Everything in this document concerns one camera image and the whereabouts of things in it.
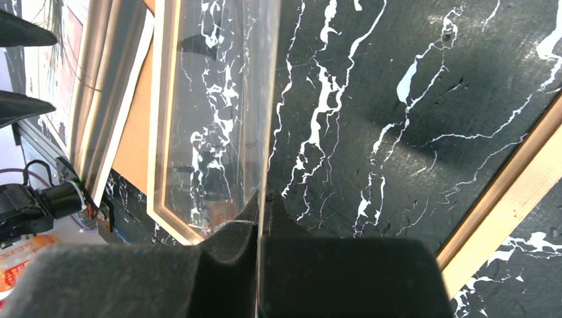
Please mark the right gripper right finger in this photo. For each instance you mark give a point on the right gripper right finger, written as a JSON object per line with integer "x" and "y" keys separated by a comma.
{"x": 306, "y": 276}

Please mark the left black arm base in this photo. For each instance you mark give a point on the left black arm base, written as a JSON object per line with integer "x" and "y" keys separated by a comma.
{"x": 31, "y": 207}

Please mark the clear acrylic sheet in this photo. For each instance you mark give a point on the clear acrylic sheet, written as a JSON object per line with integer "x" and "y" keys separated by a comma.
{"x": 211, "y": 112}

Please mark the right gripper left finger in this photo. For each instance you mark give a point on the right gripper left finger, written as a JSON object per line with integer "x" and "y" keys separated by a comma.
{"x": 215, "y": 278}

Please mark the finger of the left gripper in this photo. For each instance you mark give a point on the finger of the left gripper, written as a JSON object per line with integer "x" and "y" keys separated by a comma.
{"x": 16, "y": 107}
{"x": 18, "y": 32}

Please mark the brown cardboard backing board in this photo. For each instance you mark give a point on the brown cardboard backing board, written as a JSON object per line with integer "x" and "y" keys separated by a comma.
{"x": 131, "y": 159}

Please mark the brown wooden picture frame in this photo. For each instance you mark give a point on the brown wooden picture frame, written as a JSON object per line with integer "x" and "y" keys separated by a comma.
{"x": 525, "y": 179}

